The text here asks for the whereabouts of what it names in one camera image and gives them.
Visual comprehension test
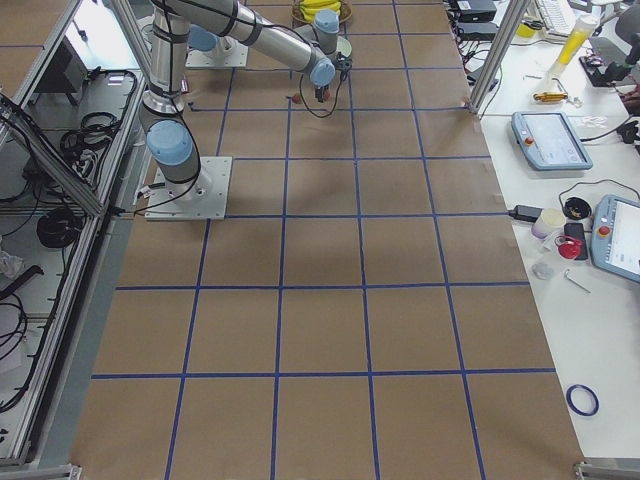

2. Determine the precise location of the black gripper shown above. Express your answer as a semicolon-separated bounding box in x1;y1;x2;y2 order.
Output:
314;52;353;102

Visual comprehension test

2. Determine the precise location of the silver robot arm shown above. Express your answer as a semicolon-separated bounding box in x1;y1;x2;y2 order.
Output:
141;1;351;200

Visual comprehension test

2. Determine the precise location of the light green plate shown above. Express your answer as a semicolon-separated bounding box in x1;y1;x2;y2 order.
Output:
336;36;352;58

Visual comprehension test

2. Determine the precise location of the yellow banana bunch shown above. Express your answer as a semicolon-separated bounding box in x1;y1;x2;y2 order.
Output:
292;0;342;23

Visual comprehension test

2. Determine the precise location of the brown wicker basket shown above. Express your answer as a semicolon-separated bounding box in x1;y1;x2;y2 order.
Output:
292;1;352;23

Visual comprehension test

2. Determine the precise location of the upper teach pendant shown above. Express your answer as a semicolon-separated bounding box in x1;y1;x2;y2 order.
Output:
511;111;593;171

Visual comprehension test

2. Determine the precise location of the teach pendant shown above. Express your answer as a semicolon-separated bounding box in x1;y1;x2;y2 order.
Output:
590;195;639;283
511;111;593;171

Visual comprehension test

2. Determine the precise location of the black power brick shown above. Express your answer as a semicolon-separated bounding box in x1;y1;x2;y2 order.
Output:
508;205;542;223

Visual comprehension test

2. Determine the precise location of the white plastic cup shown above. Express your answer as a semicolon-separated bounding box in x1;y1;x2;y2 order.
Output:
531;208;566;239

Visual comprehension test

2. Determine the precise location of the yellow white bottle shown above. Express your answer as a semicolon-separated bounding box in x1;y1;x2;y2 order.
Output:
546;14;600;79

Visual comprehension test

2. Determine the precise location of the silver allen key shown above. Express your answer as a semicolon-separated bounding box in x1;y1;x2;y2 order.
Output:
563;269;591;294

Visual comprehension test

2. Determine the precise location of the lower teach pendant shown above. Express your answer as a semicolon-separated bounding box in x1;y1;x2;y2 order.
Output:
590;195;639;283

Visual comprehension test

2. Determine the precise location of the blue tape roll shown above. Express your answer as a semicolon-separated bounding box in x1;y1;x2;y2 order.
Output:
565;384;600;418

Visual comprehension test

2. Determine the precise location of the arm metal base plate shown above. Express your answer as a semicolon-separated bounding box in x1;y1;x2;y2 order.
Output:
186;37;248;69
143;156;233;221

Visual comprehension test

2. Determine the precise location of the aluminium frame post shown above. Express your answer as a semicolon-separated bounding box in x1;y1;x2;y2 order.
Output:
468;0;530;114

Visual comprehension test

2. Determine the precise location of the yellow handled screwdriver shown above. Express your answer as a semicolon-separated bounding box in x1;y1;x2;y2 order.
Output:
532;92;568;103

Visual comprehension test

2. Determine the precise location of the black cable coil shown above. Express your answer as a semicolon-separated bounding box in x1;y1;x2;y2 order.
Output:
36;205;83;250

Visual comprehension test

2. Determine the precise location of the aluminium frame rail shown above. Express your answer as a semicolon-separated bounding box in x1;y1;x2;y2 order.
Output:
1;94;106;217

